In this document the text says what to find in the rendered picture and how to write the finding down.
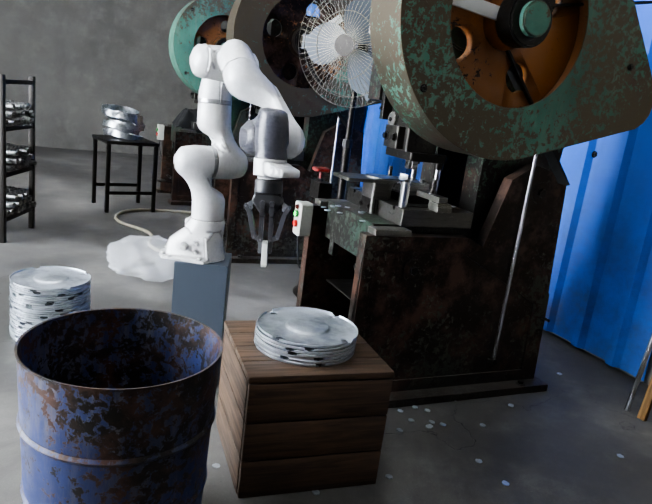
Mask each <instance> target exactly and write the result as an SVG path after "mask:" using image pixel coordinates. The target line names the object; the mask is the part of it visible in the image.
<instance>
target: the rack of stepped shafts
mask: <svg viewBox="0 0 652 504"><path fill-rule="evenodd" d="M6 84H21V85H29V103H23V102H15V101H14V100H8V99H6ZM35 89H36V77H34V76H29V80H16V79H6V77H5V74H0V243H6V242H7V221H10V220H12V219H14V218H16V217H19V216H21V215H23V214H25V213H28V228H32V229H33V228H35V207H36V202H35V166H36V164H37V162H36V161H35ZM24 109H29V110H24ZM24 116H29V117H24ZM8 125H13V126H8ZM22 129H29V147H26V146H18V145H15V144H11V143H6V132H7V131H15V130H22ZM27 171H28V189H25V188H16V187H14V186H8V185H6V178H7V177H10V176H13V175H17V174H20V173H24V172H27Z"/></svg>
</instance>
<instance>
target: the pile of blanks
mask: <svg viewBox="0 0 652 504"><path fill-rule="evenodd" d="M9 281H10V280H9ZM9 288H10V295H9V300H10V303H9V305H10V314H9V315H10V325H9V329H10V331H9V332H10V336H11V338H12V339H13V340H15V341H17V340H18V338H19V337H20V336H21V335H22V334H23V333H24V332H25V331H27V330H28V329H30V328H31V327H33V326H35V325H36V324H39V323H41V322H43V321H45V320H48V319H51V318H54V317H57V316H60V315H64V314H68V313H73V312H78V311H84V310H91V309H90V306H91V302H90V300H91V299H90V296H91V290H90V289H91V280H90V282H88V283H87V284H85V285H83V286H80V287H77V288H73V289H66V290H55V291H43V290H32V289H26V288H22V287H19V286H16V285H14V284H13V283H11V281H10V286H9Z"/></svg>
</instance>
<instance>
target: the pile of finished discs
mask: <svg viewBox="0 0 652 504"><path fill-rule="evenodd" d="M277 339H284V338H283V337H276V339H273V338H271V337H269V336H267V335H266V334H264V333H263V332H262V331H261V330H260V329H259V327H258V325H257V321H256V327H255V336H254V343H255V345H258V346H256V347H257V348H258V350H259V351H261V352H262V353H263V354H265V355H267V356H268V357H270V358H273V359H275V360H278V361H281V362H284V363H288V364H293V365H299V366H308V367H319V366H318V365H316V364H322V365H321V367H325V366H333V365H337V364H341V363H343V362H346V361H347V360H349V359H350V358H351V357H352V356H353V355H354V352H355V346H356V340H357V338H356V339H355V340H354V341H353V342H351V343H349V342H348V341H347V340H340V341H341V342H347V343H349V344H346V345H343V346H339V347H332V348H310V347H302V346H296V345H291V344H287V343H284V342H281V341H278V340H277Z"/></svg>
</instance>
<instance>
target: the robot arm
mask: <svg viewBox="0 0 652 504"><path fill-rule="evenodd" d="M189 63H190V67H191V71H192V72H193V74H194V75H195V76H197V77H200V78H202V80H201V84H200V89H199V96H198V111H197V125H198V128H199V129H200V130H201V131H202V132H203V133H205V134H206V135H208V136H209V137H210V139H211V141H212V146H205V145H189V146H182V147H180V148H179V149H178V151H177V152H176V154H175V155H174V165H175V169H176V171H177V172H178V174H180V175H181V176H182V177H183V178H184V179H185V181H186V182H187V183H188V185H189V188H190V190H191V196H192V214H191V216H190V217H188V218H186V219H185V227H184V228H182V229H181V230H179V231H177V232H176V233H174V234H173V235H171V236H170V237H169V240H168V242H167V245H165V248H162V249H161V250H160V252H159V256H160V257H161V258H163V259H170V260H176V261H183V262H189V263H196V264H208V263H215V262H220V261H223V260H224V258H225V255H224V243H223V235H224V227H225V220H224V211H225V198H224V196H223V194H222V193H221V192H219V191H218V190H216V189H214V188H213V187H212V179H235V178H241V177H242V176H244V174H245V173H246V171H247V169H248V160H247V156H246V155H245V153H246V154H249V155H255V157H254V165H253V175H257V178H258V179H256V180H255V188H254V196H253V197H252V200H251V201H249V202H248V203H245V204H244V208H245V210H246V212H247V215H248V221H249V226H250V232H251V237H252V239H255V240H257V241H258V251H257V252H258V253H261V267H266V266H267V256H268V254H271V252H272V243H273V242H274V241H278V240H279V238H280V234H281V231H282V228H283V225H284V222H285V219H286V215H287V214H288V213H289V211H290V210H291V207H290V206H288V205H286V204H285V203H284V200H283V197H282V192H283V182H282V181H281V178H299V177H300V171H299V170H298V169H296V168H294V167H293V166H291V165H290V164H289V163H287V160H288V159H293V158H295V157H296V156H298V155H299V154H300V153H301V152H302V151H303V148H304V146H305V136H304V133H303V130H302V129H301V127H300V126H299V125H298V123H297V122H296V121H295V119H294V118H293V116H292V114H291V112H290V110H289V109H288V107H287V105H286V103H285V102H284V100H283V98H282V96H281V94H280V93H279V91H278V89H277V87H276V86H274V85H273V84H272V83H271V82H270V81H269V80H268V79H267V78H266V77H265V75H264V74H263V73H262V72H261V71H260V69H259V61H258V59H257V57H256V55H255V54H254V53H252V51H251V49H250V48H249V46H248V45H247V44H246V43H244V42H243V41H241V40H237V39H232V40H228V41H227V42H226V43H224V44H223V45H222V46H221V45H207V44H198V45H196V46H195V47H194V48H193V50H192V52H191V55H190V61H189ZM232 95H233V96H234V97H236V98H237V99H239V100H242V101H245V102H248V103H251V104H254V105H257V106H260V107H261V109H260V110H259V113H258V115H257V117H256V118H254V119H253V120H250V121H247V122H246V123H245V124H244V125H243V126H242V127H241V128H240V133H239V145H240V146H241V148H242V149H243V150H244V151H245V153H244V152H243V151H242V150H241V149H240V148H239V147H238V145H237V143H236V142H235V140H234V137H233V133H232V129H231V111H232ZM253 204H254V205H255V207H256V208H257V210H258V211H259V212H260V214H259V232H258V235H257V234H256V229H255V223H254V217H253V212H252V208H253ZM281 206H282V211H283V214H282V216H281V219H280V223H279V226H278V229H277V232H276V235H275V236H273V227H274V213H276V212H277V210H278V209H279V208H280V207H281ZM265 213H268V214H269V227H268V240H266V241H265V240H263V234H264V218H265Z"/></svg>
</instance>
